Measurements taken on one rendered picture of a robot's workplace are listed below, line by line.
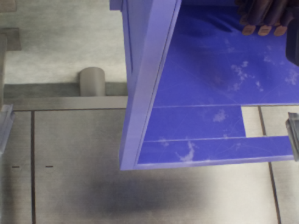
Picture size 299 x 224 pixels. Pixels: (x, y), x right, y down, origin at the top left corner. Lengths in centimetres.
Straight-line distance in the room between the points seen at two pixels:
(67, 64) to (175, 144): 66
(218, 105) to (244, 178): 52
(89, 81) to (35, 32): 19
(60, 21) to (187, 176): 41
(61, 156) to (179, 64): 50
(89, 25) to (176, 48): 46
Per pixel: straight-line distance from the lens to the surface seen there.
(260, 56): 60
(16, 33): 103
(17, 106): 107
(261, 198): 106
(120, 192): 100
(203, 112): 55
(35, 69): 117
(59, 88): 125
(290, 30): 49
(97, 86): 114
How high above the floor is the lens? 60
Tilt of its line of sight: 25 degrees down
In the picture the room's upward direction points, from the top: 174 degrees clockwise
